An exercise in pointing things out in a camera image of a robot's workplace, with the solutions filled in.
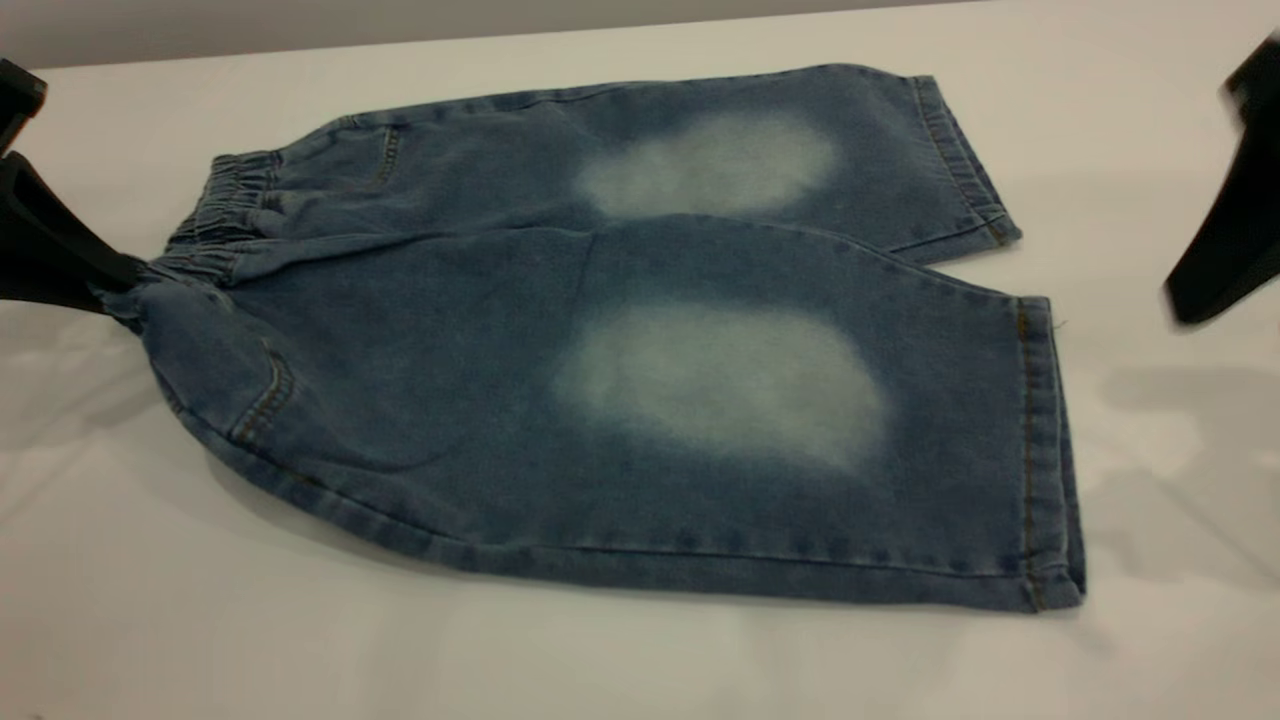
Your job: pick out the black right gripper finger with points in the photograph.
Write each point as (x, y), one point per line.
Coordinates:
(1235, 240)
(1260, 85)

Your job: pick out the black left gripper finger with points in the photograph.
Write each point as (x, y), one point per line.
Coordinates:
(50, 260)
(20, 100)

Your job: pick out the blue denim pants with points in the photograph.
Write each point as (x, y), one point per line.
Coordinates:
(480, 400)

